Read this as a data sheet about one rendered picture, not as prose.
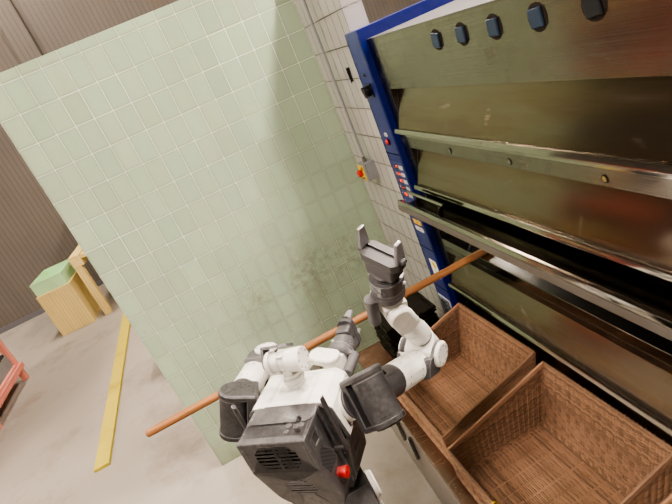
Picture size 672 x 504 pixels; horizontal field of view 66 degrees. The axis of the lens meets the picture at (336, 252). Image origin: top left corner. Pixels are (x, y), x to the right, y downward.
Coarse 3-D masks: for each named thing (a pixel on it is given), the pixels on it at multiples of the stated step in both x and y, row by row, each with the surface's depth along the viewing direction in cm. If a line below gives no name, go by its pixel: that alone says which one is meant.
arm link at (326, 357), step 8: (312, 352) 166; (320, 352) 164; (328, 352) 163; (336, 352) 161; (312, 360) 162; (320, 360) 161; (328, 360) 159; (336, 360) 160; (312, 368) 167; (320, 368) 171
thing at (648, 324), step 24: (456, 216) 196; (480, 216) 191; (504, 240) 164; (528, 240) 161; (552, 240) 158; (528, 264) 144; (552, 264) 142; (576, 264) 139; (600, 264) 136; (576, 288) 127; (624, 288) 122; (648, 288) 120; (624, 312) 114
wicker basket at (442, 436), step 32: (448, 320) 247; (480, 320) 230; (448, 352) 252; (480, 352) 236; (512, 352) 211; (416, 384) 247; (448, 384) 239; (480, 384) 231; (512, 384) 198; (416, 416) 223; (448, 416) 222; (480, 416) 197
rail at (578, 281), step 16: (416, 208) 209; (448, 224) 185; (480, 240) 166; (512, 256) 151; (528, 256) 144; (560, 272) 132; (592, 288) 122; (624, 304) 113; (640, 304) 110; (656, 320) 106
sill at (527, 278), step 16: (448, 240) 233; (496, 272) 201; (512, 272) 190; (528, 272) 186; (528, 288) 183; (544, 288) 174; (560, 288) 170; (560, 304) 167; (576, 304) 160; (592, 304) 157; (592, 320) 154; (608, 320) 148; (624, 320) 146; (624, 336) 143; (640, 336) 138; (656, 336) 136; (656, 352) 134
